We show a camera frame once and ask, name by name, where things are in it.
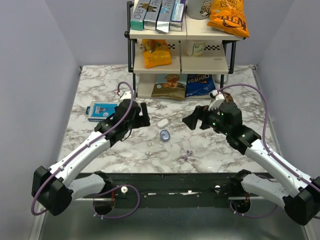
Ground beige three-tier shelf rack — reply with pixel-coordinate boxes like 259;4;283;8
124;1;242;98

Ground white earbud charging case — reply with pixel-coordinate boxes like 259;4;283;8
156;118;169;129

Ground purple white box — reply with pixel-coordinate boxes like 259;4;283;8
169;0;186;32

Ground blue razor box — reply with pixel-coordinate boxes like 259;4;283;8
86;101;119;122

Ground silver can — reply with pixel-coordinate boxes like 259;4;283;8
214;74;229;84

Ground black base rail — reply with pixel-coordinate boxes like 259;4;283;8
90;171;255;210

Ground silver blue RO box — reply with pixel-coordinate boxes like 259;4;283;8
156;0;175;33

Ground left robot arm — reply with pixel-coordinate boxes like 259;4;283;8
31;99;150;216

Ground brown cookie bag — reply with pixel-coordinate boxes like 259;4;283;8
151;73;188;100

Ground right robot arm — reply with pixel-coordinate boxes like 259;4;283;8
182;102;320;226

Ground blue Doritos bag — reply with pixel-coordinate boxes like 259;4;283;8
185;74;216;98

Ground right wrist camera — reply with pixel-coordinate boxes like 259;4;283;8
208;89;225;111

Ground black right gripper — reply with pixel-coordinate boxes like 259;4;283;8
182;102;231;136

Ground grey printed mug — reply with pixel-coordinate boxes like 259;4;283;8
186;0;213;20

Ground purple earbud charging case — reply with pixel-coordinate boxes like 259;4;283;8
160;129;171;142

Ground orange snack bag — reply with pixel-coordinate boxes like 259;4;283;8
142;39;172;69

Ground orange kettle chips bag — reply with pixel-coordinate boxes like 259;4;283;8
207;0;250;38

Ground teal RO box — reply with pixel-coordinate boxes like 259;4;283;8
130;0;150;31

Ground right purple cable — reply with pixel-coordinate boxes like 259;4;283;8
217;83;320;219

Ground white yogurt cup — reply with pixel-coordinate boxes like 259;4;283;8
184;40;206;57

